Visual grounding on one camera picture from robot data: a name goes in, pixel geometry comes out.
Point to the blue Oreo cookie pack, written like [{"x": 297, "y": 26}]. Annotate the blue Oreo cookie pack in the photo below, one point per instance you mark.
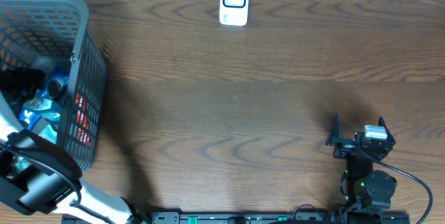
[{"x": 54, "y": 87}]

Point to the mint green wipes pack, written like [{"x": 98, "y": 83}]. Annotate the mint green wipes pack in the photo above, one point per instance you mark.
[{"x": 47, "y": 133}]

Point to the grey plastic basket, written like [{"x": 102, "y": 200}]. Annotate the grey plastic basket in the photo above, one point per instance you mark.
[{"x": 43, "y": 34}]

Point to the white barcode scanner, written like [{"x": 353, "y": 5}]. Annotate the white barcode scanner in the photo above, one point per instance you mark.
[{"x": 233, "y": 12}]

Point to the teal mouthwash bottle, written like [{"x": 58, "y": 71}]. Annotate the teal mouthwash bottle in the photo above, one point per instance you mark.
[{"x": 46, "y": 108}]

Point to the red coffee stick sachet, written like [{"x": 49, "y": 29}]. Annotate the red coffee stick sachet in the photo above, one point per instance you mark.
[{"x": 83, "y": 125}]

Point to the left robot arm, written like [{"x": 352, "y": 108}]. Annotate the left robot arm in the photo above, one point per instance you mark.
[{"x": 40, "y": 176}]

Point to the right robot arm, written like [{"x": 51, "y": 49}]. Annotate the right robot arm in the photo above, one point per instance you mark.
[{"x": 367, "y": 191}]

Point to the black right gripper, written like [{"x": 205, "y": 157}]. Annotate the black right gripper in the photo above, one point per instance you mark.
[{"x": 346, "y": 145}]

